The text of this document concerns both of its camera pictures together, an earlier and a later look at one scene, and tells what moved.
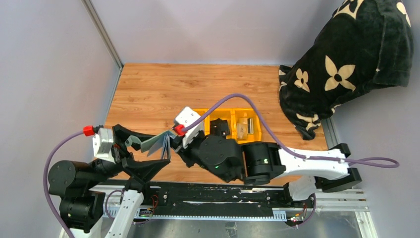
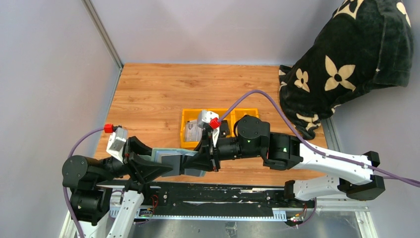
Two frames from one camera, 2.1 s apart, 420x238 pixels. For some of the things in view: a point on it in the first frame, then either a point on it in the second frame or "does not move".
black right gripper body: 188,153 → 214,152
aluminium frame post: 89,6 does not move
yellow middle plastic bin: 230,114 does not move
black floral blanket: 364,44 does not move
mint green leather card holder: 161,142 → 174,157
